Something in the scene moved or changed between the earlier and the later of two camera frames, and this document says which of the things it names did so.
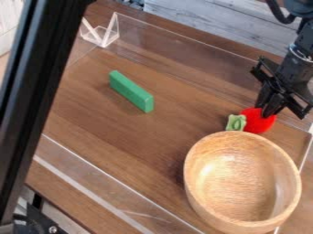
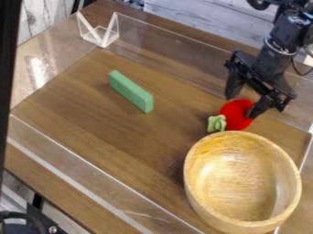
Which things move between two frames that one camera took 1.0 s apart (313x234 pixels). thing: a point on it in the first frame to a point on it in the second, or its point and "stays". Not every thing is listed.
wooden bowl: x=243 y=182 stays
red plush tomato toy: x=257 y=122 to x=232 y=118
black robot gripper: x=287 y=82 to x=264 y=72
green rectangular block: x=132 y=91 stays
